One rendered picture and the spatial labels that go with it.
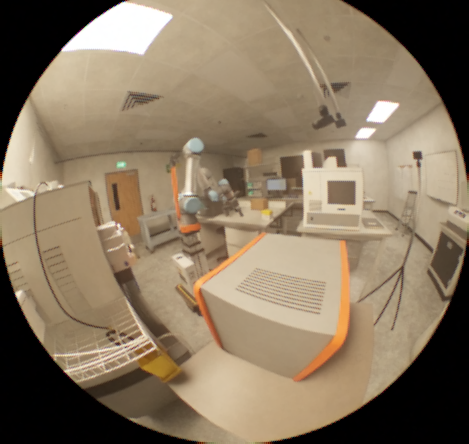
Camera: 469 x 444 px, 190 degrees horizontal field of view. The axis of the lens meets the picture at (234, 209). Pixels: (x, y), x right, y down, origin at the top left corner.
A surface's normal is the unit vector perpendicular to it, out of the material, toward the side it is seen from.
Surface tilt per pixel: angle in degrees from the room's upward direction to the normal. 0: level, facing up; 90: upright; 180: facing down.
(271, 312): 0
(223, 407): 0
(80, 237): 90
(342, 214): 90
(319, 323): 0
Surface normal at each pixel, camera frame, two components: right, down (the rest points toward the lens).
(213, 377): -0.11, -0.97
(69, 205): 0.80, 0.04
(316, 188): -0.59, 0.22
